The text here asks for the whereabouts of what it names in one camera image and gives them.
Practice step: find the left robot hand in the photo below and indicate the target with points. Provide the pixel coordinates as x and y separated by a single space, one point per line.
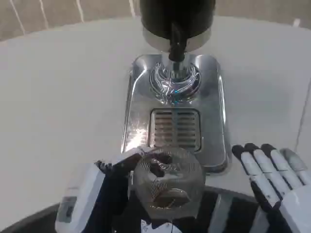
82 194

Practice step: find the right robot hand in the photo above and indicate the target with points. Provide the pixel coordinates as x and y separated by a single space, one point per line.
279 174

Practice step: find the clear ribbed glass cup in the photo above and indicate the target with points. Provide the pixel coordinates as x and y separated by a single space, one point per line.
167 184

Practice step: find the steel drip tray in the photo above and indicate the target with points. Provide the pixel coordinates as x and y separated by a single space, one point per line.
136 97

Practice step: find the slotted steel tray grid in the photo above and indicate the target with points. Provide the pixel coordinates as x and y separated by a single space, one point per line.
175 131

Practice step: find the black dispenser tap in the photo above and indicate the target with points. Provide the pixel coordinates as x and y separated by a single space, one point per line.
177 43

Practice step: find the black steel drink dispenser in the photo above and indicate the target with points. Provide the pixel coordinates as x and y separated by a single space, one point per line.
176 23

